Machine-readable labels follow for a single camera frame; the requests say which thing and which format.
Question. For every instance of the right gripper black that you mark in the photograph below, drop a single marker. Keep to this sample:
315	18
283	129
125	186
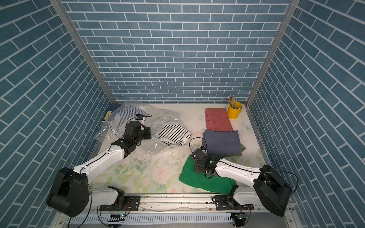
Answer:
196	169

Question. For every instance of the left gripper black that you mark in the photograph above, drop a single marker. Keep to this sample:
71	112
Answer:
147	130

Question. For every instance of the grey blue garment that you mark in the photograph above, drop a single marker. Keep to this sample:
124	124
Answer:
222	143

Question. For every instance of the bright green garment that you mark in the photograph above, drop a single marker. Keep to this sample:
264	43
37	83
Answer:
215	184

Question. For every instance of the clear vacuum bag with valve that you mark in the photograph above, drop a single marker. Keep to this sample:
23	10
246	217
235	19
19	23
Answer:
154	145

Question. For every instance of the striped black white garment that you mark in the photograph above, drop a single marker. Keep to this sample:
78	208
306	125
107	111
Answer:
171	132

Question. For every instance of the olive green garment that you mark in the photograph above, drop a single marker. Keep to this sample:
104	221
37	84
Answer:
242	147

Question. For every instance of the red garment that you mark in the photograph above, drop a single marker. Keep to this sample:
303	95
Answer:
217	120

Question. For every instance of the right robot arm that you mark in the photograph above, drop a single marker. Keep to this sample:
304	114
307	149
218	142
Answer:
270	189

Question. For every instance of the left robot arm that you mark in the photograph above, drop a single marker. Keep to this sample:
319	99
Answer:
71	192

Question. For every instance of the clear bag with striped clothes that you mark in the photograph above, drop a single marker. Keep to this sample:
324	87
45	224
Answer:
113	130

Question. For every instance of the dark blue book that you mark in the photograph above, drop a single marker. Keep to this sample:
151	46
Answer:
111	112

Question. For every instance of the yellow pencil cup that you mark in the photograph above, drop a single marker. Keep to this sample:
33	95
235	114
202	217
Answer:
234	110

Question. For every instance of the coloured pencils bundle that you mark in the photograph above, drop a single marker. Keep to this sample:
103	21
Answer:
232	101

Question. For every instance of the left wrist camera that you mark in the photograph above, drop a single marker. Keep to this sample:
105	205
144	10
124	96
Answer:
139	117

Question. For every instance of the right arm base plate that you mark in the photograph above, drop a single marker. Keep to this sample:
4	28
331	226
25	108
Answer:
227	203

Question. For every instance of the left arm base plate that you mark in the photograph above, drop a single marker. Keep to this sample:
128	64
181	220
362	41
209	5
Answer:
124	203

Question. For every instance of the aluminium rail frame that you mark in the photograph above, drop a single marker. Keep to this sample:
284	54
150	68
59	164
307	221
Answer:
194	210

